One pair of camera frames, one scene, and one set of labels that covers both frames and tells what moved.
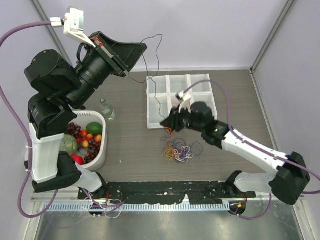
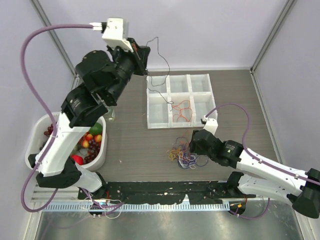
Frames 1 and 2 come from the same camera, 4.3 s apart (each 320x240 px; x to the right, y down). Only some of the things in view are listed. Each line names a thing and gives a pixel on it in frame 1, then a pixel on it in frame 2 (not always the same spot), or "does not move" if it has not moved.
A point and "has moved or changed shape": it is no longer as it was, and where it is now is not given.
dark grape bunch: (94, 149) does not move
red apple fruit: (78, 159) does not move
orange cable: (170, 129) has moved or changed shape
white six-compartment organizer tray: (162, 90) does not move
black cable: (149, 78) to (170, 102)
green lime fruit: (94, 128) does not move
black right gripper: (173, 121) to (194, 148)
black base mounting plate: (167, 192) does not move
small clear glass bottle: (107, 109) does not move
